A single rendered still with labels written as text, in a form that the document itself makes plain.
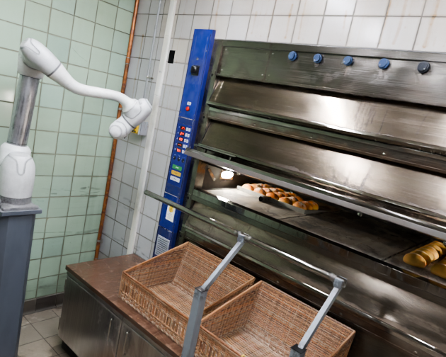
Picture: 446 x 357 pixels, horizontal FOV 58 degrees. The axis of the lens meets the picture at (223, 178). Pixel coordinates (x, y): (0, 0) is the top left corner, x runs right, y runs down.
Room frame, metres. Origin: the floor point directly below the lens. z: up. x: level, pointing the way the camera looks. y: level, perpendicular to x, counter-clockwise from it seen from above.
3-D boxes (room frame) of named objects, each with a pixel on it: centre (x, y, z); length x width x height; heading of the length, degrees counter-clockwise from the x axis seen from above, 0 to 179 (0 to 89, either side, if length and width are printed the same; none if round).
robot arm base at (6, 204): (1.99, 1.05, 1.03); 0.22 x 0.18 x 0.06; 142
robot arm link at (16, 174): (2.01, 1.04, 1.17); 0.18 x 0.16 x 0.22; 36
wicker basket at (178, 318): (2.07, 0.08, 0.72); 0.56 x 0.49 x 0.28; 50
